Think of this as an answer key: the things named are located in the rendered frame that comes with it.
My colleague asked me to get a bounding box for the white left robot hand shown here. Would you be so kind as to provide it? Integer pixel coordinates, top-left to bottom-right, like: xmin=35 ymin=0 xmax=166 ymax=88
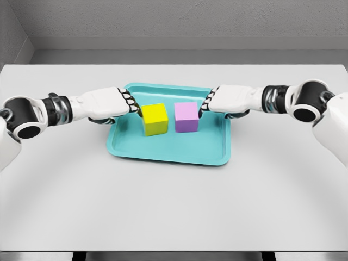
xmin=86 ymin=86 xmax=144 ymax=126

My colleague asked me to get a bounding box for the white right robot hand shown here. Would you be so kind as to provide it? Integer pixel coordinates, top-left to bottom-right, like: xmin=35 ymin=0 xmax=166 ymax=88
xmin=198 ymin=84 xmax=250 ymax=120

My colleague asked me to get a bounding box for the pink cube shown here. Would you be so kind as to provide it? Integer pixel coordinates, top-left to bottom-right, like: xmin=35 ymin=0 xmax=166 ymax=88
xmin=174 ymin=102 xmax=199 ymax=134

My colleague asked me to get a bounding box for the yellow cube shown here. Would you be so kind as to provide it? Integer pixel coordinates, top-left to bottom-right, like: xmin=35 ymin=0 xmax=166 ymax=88
xmin=140 ymin=103 xmax=169 ymax=137

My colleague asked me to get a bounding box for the teal tray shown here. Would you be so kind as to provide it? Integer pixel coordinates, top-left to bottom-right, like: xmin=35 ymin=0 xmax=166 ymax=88
xmin=106 ymin=82 xmax=231 ymax=166

